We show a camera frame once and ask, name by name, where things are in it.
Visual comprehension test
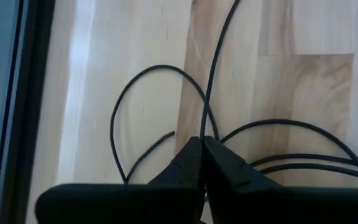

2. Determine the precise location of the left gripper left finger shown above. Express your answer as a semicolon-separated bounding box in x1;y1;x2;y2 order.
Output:
149;136;204;188

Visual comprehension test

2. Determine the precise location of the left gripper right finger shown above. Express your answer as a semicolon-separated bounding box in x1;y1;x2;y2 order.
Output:
203;136;285;224

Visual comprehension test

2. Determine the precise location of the long black cord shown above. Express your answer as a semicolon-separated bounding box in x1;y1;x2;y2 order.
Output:
109;0;358;190

